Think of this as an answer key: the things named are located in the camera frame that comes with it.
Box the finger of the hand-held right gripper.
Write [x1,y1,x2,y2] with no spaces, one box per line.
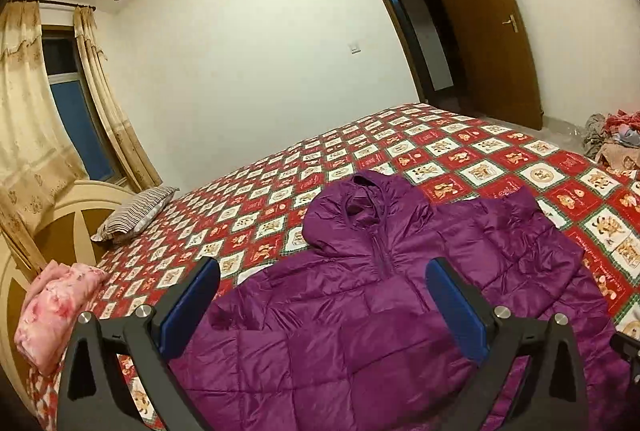
[612,334,640,384]

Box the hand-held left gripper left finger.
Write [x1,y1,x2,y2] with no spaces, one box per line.
[57,256,222,431]

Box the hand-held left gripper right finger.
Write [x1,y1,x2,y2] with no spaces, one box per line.
[424,258,589,431]

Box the purple puffer jacket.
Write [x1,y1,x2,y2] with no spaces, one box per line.
[167,171,618,431]

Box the pile of mixed clothes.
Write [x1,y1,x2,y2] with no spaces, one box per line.
[582,110,640,179]

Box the striped pillow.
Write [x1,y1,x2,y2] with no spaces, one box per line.
[91,185,180,244]

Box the pink floral cloth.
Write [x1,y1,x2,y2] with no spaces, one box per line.
[14,262,108,377]

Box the cream wooden headboard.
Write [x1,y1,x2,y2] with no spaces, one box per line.
[0,178,143,387]

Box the red printed bear blanket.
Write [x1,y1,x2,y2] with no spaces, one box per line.
[25,102,640,431]

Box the narrow beige curtain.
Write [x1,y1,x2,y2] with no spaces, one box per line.
[72,6,163,194]

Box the window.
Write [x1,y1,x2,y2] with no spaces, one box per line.
[40,25,125,186]

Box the brown wooden door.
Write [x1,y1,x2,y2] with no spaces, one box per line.
[424,0,545,130]

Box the wide beige curtain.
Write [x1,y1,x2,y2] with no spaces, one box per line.
[0,1,90,237]

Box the curtain rod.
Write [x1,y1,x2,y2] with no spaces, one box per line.
[10,0,97,10]

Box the dark wooden door frame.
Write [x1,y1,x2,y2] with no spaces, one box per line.
[355,0,468,108]

